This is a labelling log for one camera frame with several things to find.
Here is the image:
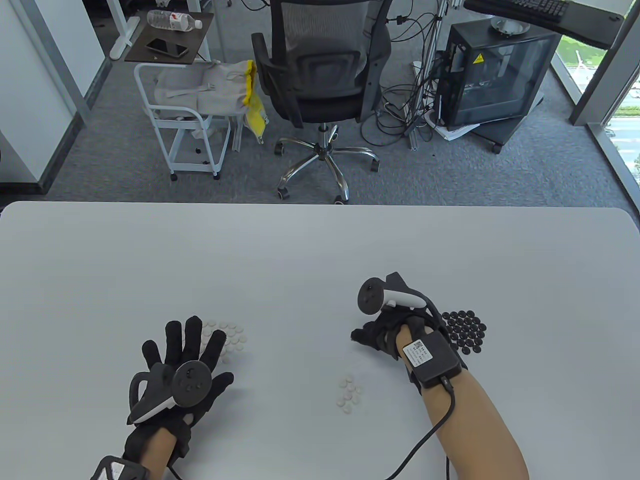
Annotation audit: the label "person's right hand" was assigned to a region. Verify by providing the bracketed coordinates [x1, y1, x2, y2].
[350, 307, 442, 363]

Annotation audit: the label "person's left hand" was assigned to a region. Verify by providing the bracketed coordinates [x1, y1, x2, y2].
[124, 315, 235, 468]

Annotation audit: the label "cluster of white go stones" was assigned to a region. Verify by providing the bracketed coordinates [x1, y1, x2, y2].
[200, 320, 248, 366]

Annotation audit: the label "pile of mixed go stones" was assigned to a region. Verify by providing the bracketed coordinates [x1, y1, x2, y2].
[337, 374, 363, 415]

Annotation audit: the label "cluster of black go stones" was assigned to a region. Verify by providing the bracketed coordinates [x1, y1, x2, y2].
[441, 310, 487, 355]

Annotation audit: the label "person's right forearm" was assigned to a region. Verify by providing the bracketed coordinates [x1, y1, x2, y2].
[396, 325, 530, 480]

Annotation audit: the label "black and white VR controller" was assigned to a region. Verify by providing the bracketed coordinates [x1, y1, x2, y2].
[357, 272, 428, 316]
[127, 360, 212, 425]

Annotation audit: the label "black labelled wrist box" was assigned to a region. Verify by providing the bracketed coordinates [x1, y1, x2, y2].
[402, 334, 468, 396]

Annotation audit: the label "black cross-braced wrist module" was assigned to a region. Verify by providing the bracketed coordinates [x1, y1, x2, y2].
[91, 456, 151, 480]

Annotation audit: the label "white papers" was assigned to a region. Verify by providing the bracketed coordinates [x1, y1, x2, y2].
[427, 112, 481, 143]

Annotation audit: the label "dark rolling computer stand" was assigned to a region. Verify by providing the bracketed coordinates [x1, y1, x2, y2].
[475, 95, 546, 155]

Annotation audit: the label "yellow plastic bag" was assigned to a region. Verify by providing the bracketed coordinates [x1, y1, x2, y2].
[241, 60, 270, 145]

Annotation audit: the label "black mesh office chair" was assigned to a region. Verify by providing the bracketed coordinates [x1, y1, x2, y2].
[250, 0, 393, 205]

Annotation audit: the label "white metal cart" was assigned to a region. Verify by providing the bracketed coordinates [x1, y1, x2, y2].
[134, 62, 232, 181]

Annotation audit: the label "black computer tower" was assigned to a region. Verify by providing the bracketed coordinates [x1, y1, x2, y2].
[436, 21, 562, 132]

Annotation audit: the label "grey fabric bag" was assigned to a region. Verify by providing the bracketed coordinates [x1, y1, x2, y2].
[154, 61, 253, 118]

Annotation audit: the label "silver bowl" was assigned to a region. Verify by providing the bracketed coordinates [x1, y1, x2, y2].
[491, 15, 531, 37]

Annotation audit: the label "brown side table top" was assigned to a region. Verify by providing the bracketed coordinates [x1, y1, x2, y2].
[125, 10, 215, 65]

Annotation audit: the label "black smartphone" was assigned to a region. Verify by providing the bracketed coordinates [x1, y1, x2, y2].
[145, 38, 190, 57]

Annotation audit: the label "black keyboard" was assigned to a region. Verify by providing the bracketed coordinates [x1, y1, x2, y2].
[465, 0, 571, 23]

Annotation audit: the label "white desk leg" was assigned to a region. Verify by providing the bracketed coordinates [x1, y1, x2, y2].
[106, 0, 142, 61]

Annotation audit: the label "clear plastic water bottle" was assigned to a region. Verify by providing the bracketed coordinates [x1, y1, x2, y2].
[147, 9, 203, 32]

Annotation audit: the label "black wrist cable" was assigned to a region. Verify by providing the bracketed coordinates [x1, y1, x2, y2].
[385, 377, 457, 480]

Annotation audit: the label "tangle of black cables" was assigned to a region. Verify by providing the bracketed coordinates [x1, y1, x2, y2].
[361, 0, 451, 148]

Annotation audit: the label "aluminium frame post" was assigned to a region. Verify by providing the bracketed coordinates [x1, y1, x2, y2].
[407, 0, 451, 151]

